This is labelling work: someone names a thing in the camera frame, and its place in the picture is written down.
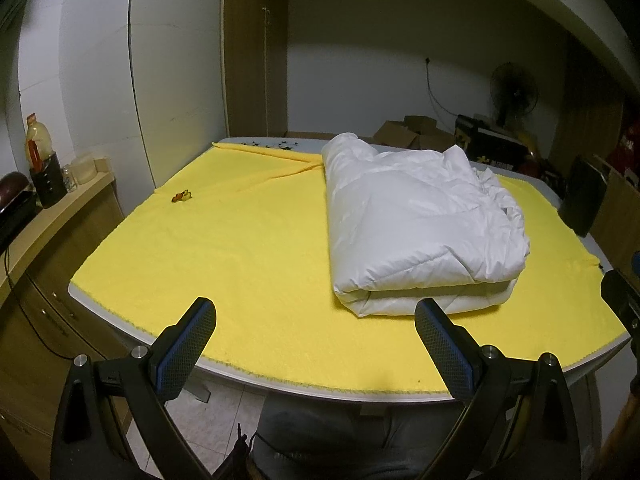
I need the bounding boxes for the black wall cable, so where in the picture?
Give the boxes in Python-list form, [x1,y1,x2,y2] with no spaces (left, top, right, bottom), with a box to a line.
[424,57,464,116]

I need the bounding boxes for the dark red lidded appliance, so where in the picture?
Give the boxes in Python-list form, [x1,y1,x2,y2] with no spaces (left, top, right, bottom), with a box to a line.
[0,171,41,254]

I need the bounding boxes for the red object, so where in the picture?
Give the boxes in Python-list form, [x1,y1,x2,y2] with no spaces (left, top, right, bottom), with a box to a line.
[612,120,640,177]

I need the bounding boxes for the white puffer jacket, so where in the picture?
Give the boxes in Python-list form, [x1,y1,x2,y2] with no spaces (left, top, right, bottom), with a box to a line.
[320,132,532,319]

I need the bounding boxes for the yellow blanket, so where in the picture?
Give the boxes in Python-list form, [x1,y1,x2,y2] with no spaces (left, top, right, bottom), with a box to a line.
[70,141,631,395]

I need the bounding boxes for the wooden side cabinet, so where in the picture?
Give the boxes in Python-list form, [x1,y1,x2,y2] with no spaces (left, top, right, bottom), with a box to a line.
[0,172,132,480]

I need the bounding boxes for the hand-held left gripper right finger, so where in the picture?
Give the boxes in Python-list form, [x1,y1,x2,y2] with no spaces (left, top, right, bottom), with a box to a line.
[414,298,583,480]

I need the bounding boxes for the scattered small black pieces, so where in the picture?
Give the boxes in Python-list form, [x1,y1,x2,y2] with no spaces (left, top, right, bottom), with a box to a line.
[235,138,302,154]

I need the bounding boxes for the black and yellow box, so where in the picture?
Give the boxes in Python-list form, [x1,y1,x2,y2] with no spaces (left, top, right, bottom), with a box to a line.
[454,115,529,177]

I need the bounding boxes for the black dangling strap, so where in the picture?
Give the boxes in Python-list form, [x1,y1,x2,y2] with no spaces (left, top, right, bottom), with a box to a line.
[214,424,257,480]

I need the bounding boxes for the black chair back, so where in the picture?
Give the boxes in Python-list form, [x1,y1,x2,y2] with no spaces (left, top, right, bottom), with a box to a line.
[558,154,609,239]

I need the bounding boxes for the cooking oil bottle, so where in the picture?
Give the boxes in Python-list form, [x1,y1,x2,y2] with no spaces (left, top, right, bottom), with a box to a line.
[25,112,55,169]

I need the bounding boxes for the black standing fan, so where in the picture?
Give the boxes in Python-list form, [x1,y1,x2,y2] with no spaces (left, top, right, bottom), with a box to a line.
[489,61,539,129]

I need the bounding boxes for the open cardboard box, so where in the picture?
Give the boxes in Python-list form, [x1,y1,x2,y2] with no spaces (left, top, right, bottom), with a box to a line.
[372,120,421,150]
[404,115,457,152]

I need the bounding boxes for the person's grey pants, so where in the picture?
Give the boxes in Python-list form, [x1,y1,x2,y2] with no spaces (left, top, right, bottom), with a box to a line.
[254,397,467,480]

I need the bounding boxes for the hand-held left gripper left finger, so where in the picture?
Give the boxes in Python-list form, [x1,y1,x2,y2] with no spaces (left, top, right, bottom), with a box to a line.
[50,297,218,480]

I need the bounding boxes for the black appliance cable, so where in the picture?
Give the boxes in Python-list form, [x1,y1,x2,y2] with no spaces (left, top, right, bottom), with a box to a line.
[2,247,62,362]

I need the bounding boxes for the wooden wardrobe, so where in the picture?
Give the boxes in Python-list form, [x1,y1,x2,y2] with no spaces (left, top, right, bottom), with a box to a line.
[222,0,290,140]

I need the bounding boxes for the translucent plastic container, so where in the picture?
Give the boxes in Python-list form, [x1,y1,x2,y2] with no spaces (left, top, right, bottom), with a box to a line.
[71,156,96,185]

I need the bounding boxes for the large cardboard box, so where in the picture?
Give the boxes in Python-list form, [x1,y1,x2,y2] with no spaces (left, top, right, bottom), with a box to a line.
[590,155,640,262]

